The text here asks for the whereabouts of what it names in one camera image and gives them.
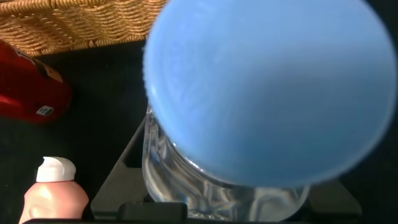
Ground pink lotion bottle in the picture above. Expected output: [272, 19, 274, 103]
[18, 156, 90, 224]

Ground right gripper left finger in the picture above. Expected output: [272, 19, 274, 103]
[90, 116, 153, 220]

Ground black table cloth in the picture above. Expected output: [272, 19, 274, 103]
[0, 40, 398, 224]

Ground red soda can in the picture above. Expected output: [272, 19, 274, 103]
[0, 39, 74, 125]

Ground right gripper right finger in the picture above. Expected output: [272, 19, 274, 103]
[306, 179, 363, 218]

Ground wicker basket holding food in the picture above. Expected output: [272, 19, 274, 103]
[0, 0, 169, 57]

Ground water bottle blue cap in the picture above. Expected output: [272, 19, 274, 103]
[141, 0, 398, 222]

